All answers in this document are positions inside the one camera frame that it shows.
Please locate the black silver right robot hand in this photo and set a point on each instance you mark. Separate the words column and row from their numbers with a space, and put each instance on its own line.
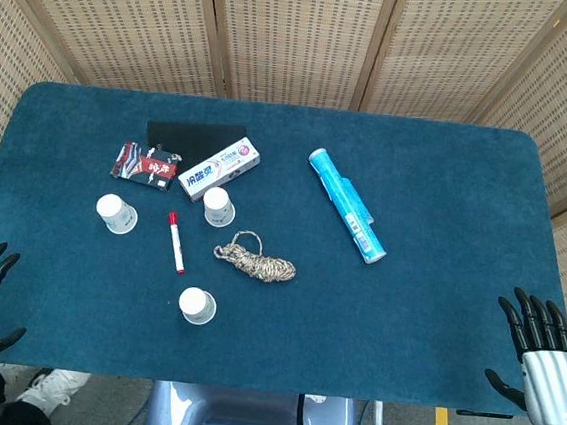
column 553, row 389

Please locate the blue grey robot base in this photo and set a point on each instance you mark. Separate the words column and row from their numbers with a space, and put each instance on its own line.
column 251, row 420

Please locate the white paper cup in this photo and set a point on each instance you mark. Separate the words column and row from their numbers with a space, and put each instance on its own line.
column 217, row 207
column 115, row 213
column 197, row 305

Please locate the white sneaker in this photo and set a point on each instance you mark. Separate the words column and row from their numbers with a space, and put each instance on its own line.
column 53, row 388

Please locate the blue felt table cloth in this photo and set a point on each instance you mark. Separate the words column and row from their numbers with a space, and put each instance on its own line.
column 352, row 329

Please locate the red white marker pen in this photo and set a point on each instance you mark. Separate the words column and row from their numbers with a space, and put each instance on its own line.
column 176, row 242

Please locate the red black snack packet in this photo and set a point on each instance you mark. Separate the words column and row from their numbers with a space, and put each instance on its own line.
column 145, row 165

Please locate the blue plastic bag roll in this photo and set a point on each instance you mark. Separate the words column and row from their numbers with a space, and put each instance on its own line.
column 347, row 206

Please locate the flat black pouch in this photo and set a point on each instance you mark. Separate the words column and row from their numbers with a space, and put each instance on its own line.
column 190, row 135

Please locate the white toothpaste box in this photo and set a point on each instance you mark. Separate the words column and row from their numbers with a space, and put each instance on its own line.
column 218, row 169

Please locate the woven bamboo folding screen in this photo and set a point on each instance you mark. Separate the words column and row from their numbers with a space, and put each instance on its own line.
column 301, row 33

